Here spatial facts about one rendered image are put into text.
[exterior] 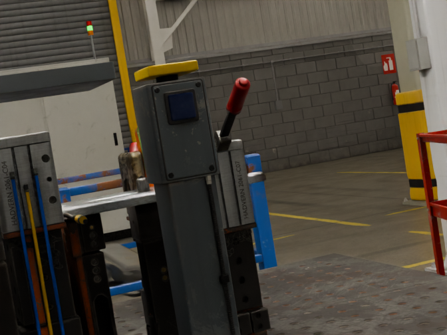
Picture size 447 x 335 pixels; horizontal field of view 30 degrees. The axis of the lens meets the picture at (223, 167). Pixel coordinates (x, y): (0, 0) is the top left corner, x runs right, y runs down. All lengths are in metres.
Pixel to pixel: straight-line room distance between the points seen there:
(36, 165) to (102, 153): 8.18
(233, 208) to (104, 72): 0.33
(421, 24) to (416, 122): 3.18
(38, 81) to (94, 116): 8.37
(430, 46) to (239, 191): 3.93
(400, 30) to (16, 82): 7.52
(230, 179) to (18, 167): 0.28
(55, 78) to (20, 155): 0.20
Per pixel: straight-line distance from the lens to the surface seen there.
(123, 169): 1.50
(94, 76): 0.87
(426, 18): 5.01
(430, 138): 3.63
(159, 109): 0.92
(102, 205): 1.19
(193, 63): 0.94
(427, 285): 1.73
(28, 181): 1.05
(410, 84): 8.25
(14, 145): 1.05
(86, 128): 9.20
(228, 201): 1.12
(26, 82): 0.86
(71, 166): 9.16
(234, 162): 1.12
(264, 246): 3.22
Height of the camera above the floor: 1.08
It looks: 3 degrees down
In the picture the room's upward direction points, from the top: 9 degrees counter-clockwise
